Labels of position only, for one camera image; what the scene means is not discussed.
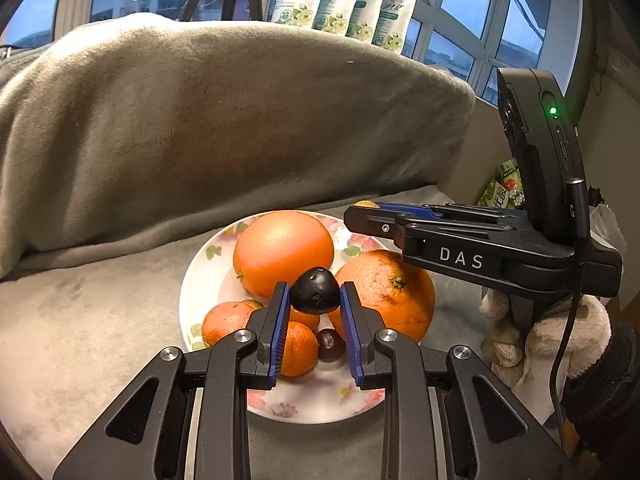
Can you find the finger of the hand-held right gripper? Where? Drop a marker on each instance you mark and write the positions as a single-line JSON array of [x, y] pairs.
[[370, 230], [407, 208]]

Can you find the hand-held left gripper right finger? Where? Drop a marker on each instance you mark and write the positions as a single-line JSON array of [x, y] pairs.
[[351, 342]]

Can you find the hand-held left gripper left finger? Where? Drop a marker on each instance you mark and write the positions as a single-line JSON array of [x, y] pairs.
[[280, 342]]

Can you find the dark plum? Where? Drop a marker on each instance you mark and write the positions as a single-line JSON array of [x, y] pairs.
[[315, 291], [330, 345]]

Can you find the small tangerine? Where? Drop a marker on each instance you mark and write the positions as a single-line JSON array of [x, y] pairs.
[[300, 352], [225, 325]]

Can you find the tiny orange kumquat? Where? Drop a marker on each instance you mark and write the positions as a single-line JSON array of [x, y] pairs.
[[306, 321]]

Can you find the wrinkled orange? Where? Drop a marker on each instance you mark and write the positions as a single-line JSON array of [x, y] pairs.
[[390, 300]]

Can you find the white floral plate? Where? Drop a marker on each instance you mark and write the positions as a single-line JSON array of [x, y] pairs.
[[310, 405]]

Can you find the large smooth orange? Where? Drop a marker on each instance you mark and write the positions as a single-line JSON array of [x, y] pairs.
[[282, 252]]

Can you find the person's right forearm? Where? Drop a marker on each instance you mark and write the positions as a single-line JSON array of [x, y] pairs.
[[600, 390]]

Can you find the person's right hand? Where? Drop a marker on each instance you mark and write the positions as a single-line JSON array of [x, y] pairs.
[[542, 337]]

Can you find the green printed package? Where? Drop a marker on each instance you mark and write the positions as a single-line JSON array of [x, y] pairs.
[[500, 190]]

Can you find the white plastic bag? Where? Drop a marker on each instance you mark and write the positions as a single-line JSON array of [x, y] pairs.
[[606, 222]]

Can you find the grey blanket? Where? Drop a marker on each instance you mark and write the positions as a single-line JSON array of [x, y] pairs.
[[200, 135]]

